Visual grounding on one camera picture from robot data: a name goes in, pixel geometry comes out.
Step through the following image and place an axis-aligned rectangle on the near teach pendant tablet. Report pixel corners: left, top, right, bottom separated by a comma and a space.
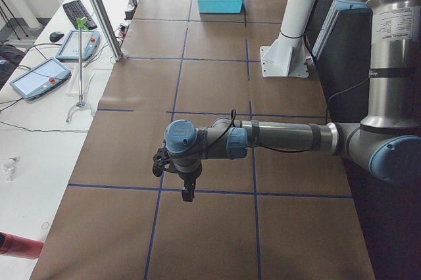
10, 58, 71, 101

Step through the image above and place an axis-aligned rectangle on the white plastic tray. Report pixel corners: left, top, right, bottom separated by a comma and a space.
66, 65, 95, 97

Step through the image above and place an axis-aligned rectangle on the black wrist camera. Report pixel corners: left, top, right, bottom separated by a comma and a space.
152, 148, 171, 177

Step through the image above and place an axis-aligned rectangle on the far teach pendant tablet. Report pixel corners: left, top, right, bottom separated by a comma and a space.
55, 30, 100, 62

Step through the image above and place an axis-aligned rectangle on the teach pendant tablet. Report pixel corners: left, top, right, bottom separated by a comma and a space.
10, 58, 71, 101
55, 30, 100, 62

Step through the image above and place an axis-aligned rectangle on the red cylinder bottle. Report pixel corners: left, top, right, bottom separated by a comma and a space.
1, 232, 44, 259

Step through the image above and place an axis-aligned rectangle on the crumpled white paper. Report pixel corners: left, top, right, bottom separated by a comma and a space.
2, 156, 20, 182

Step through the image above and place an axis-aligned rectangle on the white camera mast pedestal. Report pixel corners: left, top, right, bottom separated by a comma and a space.
260, 0, 315, 78

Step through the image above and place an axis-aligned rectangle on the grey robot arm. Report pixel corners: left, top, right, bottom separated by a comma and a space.
153, 0, 420, 202

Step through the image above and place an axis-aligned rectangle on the green-handled reacher grabber tool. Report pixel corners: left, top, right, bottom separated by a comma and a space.
66, 18, 95, 124

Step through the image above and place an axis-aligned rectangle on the black keyboard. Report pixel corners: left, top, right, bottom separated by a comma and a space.
62, 0, 97, 30

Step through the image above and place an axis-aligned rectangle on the black computer mouse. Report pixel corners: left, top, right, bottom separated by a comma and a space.
49, 32, 64, 43

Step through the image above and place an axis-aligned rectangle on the aluminium frame post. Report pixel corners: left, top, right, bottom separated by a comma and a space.
90, 0, 123, 62

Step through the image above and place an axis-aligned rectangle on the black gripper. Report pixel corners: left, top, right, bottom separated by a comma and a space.
178, 171, 199, 202

